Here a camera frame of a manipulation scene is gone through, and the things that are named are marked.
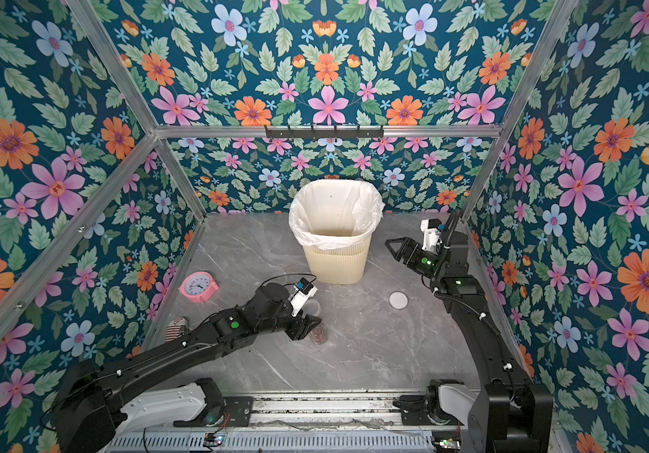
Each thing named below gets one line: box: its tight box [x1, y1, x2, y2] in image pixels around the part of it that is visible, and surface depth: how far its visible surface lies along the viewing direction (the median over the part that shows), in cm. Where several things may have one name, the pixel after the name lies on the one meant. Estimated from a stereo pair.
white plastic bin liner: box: [288, 179, 385, 251], surface depth 92 cm
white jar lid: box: [388, 290, 410, 311], surface depth 95 cm
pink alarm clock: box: [179, 270, 220, 305], surface depth 98 cm
